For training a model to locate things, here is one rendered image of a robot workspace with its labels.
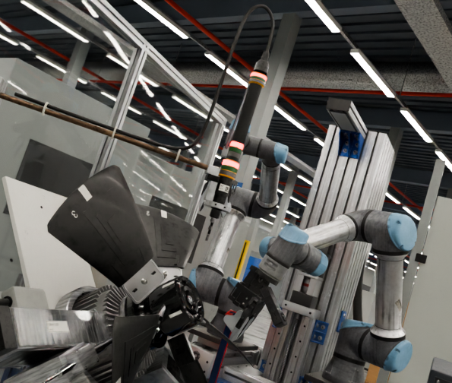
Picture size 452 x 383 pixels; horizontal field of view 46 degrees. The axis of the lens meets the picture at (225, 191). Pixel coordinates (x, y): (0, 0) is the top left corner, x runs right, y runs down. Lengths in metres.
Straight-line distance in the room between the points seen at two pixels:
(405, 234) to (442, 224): 1.26
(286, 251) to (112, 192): 0.53
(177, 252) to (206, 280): 0.81
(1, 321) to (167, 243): 0.55
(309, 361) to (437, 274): 1.05
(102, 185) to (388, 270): 1.04
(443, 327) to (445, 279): 0.24
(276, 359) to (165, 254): 0.96
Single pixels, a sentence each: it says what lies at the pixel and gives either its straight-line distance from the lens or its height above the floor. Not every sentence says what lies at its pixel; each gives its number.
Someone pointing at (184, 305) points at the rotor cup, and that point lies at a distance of 1.19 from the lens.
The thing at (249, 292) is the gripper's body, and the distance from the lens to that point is 1.48.
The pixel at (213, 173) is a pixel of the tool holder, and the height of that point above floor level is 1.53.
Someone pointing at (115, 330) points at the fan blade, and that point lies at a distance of 0.94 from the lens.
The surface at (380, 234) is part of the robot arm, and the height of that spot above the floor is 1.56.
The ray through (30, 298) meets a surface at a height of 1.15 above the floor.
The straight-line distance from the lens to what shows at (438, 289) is 3.02.
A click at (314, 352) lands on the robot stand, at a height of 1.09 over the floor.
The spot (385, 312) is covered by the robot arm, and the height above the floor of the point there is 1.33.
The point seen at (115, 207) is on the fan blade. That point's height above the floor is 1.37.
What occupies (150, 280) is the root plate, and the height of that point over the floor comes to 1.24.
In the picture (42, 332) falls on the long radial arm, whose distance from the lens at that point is 1.05.
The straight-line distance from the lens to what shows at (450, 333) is 3.01.
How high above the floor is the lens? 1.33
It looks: 7 degrees up
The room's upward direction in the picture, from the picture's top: 18 degrees clockwise
